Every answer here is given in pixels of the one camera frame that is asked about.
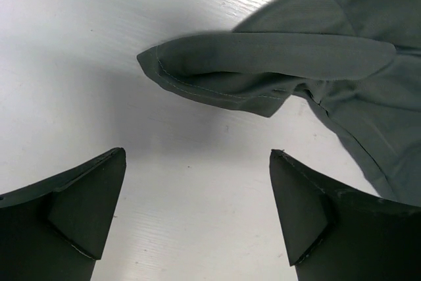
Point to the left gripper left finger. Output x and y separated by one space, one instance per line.
57 228

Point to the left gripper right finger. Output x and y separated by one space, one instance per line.
335 232

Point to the dark grey t shirt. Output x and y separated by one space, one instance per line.
356 62

